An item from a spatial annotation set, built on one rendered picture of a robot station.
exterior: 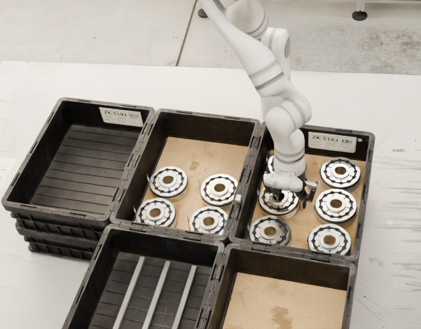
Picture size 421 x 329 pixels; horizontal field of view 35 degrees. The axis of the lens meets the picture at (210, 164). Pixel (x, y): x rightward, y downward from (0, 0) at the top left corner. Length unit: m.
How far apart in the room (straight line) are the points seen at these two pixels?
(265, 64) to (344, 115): 0.75
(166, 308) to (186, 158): 0.46
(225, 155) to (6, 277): 0.69
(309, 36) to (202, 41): 0.56
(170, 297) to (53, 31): 2.48
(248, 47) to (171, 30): 2.25
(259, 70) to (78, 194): 0.68
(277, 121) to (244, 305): 0.44
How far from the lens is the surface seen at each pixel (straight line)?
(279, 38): 1.77
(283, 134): 1.44
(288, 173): 1.55
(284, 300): 1.58
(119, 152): 1.91
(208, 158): 1.84
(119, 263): 1.69
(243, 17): 1.54
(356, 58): 3.39
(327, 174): 1.75
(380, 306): 1.73
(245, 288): 1.60
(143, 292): 1.63
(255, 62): 1.41
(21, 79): 2.46
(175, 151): 1.88
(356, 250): 1.53
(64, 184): 1.88
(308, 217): 1.70
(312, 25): 3.59
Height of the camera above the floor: 2.21
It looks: 49 degrees down
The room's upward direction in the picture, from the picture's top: 9 degrees counter-clockwise
